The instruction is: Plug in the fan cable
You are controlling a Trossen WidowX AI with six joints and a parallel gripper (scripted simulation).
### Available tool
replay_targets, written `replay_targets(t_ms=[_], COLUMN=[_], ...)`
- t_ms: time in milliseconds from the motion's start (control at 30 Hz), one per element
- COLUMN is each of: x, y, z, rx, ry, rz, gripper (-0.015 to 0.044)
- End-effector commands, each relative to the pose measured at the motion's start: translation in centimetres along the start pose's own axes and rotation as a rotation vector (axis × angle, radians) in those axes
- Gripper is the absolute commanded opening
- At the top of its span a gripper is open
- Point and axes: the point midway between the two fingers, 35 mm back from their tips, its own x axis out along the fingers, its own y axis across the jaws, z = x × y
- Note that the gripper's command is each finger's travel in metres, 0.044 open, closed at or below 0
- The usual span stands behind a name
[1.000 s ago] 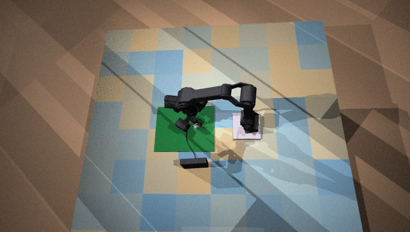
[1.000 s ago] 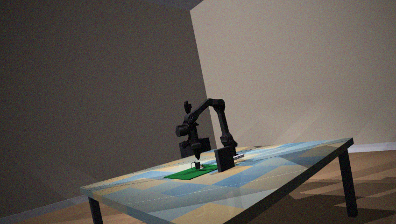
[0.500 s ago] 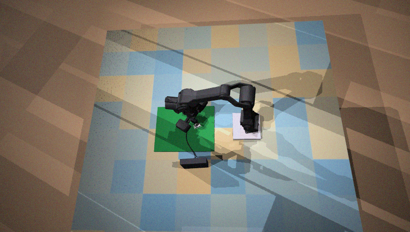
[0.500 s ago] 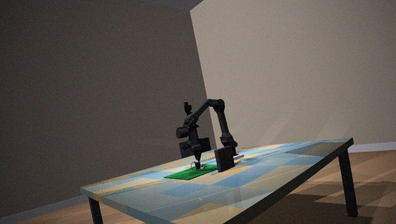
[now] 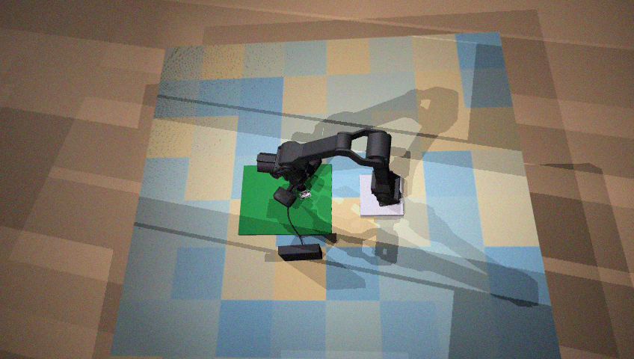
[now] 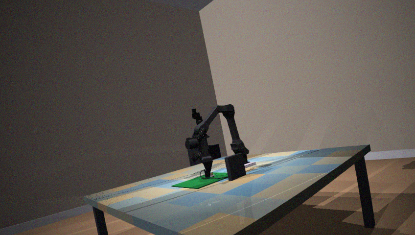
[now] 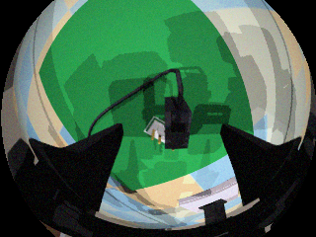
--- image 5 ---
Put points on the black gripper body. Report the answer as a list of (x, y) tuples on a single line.
[(284, 196)]

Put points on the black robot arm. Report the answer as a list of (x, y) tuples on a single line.
[(293, 158)]

